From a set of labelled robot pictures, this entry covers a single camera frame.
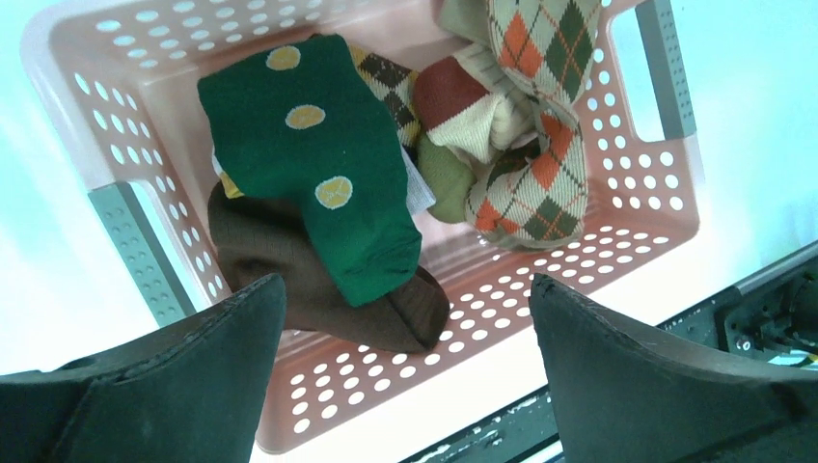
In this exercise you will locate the beige orange green argyle sock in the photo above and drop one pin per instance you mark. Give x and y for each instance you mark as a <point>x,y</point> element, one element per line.
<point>534,195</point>

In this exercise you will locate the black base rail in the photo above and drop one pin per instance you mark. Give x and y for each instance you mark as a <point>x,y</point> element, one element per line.
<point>773,312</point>

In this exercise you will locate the pink perforated plastic basket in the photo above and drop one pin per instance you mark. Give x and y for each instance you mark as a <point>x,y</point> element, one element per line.
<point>104,237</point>

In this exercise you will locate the brown yellow argyle sock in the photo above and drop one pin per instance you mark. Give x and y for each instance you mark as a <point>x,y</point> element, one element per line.
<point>392,84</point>

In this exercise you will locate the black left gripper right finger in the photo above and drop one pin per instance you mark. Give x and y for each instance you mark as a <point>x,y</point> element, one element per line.
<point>625,391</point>

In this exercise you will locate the green yellow dotted sock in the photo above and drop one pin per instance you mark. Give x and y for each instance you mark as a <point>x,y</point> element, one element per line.
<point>298,123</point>

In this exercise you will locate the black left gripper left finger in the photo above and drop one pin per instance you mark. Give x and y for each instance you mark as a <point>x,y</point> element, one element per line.
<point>189,392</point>

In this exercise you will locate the beige striped sock red heel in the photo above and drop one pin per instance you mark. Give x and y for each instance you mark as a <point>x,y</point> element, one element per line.
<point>470,113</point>

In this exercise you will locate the brown white striped sock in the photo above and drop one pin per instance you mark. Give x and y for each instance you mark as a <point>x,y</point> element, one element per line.
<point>287,275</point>

